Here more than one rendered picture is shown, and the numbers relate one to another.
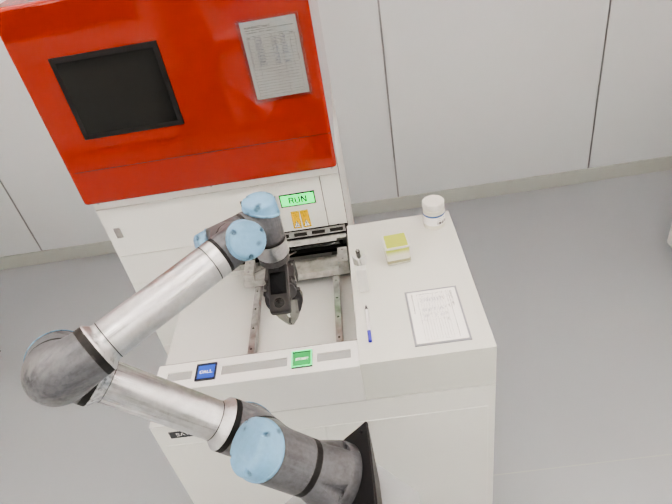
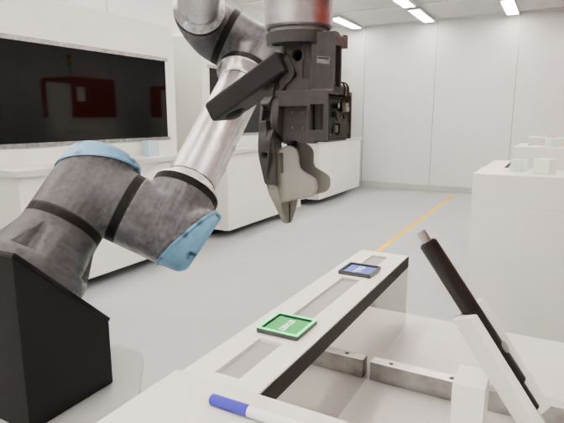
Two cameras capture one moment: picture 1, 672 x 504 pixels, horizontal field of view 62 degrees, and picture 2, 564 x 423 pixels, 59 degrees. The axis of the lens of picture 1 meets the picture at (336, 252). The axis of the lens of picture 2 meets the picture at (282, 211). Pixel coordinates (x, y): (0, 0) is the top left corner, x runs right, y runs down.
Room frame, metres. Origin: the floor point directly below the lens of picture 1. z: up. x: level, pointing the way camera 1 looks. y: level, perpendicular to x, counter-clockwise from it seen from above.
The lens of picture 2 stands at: (1.26, -0.38, 1.22)
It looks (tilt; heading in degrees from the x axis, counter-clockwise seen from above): 11 degrees down; 114
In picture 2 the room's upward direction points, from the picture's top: straight up
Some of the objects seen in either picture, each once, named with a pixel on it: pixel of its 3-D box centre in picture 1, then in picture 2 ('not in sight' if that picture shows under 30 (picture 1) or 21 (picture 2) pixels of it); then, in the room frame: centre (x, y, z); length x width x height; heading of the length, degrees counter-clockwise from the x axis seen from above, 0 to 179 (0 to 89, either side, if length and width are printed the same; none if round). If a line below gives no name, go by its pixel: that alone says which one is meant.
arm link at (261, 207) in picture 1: (262, 219); not in sight; (1.04, 0.14, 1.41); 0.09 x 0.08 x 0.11; 119
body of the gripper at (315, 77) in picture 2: (279, 272); (304, 90); (1.05, 0.14, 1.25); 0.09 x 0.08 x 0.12; 175
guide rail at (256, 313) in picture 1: (255, 321); (555, 413); (1.35, 0.30, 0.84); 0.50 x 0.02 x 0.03; 175
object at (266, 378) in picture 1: (261, 382); (326, 341); (1.04, 0.27, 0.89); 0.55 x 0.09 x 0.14; 85
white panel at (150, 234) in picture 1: (228, 228); not in sight; (1.64, 0.35, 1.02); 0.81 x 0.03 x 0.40; 85
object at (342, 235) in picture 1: (286, 251); not in sight; (1.61, 0.17, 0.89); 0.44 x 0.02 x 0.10; 85
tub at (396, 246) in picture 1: (396, 249); not in sight; (1.37, -0.18, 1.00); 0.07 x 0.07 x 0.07; 89
